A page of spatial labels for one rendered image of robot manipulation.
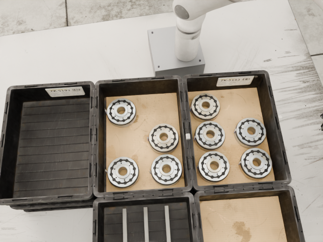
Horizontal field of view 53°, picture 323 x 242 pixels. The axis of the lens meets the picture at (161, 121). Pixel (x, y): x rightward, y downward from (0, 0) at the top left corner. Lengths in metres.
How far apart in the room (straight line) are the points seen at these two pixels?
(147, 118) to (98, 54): 0.45
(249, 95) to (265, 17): 0.51
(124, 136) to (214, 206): 0.39
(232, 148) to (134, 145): 0.34
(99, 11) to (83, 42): 1.05
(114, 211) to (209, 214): 0.31
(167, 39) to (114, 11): 1.23
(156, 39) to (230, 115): 0.44
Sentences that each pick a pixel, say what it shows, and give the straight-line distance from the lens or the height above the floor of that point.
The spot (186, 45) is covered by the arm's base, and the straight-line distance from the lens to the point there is 1.22.
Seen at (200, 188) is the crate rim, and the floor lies 0.93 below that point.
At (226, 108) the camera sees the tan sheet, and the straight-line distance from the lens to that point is 1.20.
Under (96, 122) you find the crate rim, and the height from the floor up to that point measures 0.93.
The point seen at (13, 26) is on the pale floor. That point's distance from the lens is 2.68.
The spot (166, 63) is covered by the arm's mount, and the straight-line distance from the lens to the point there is 1.30.
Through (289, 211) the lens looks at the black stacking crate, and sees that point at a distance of 1.09.
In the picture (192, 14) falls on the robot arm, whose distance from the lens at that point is 1.06.
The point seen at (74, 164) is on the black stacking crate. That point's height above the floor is 0.83.
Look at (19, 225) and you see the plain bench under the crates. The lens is 1.32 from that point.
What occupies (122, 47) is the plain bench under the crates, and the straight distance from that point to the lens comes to 1.49.
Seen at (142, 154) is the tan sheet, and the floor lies 0.83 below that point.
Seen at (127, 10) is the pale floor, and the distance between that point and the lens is 2.54.
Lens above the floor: 1.91
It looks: 68 degrees down
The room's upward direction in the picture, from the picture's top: 2 degrees counter-clockwise
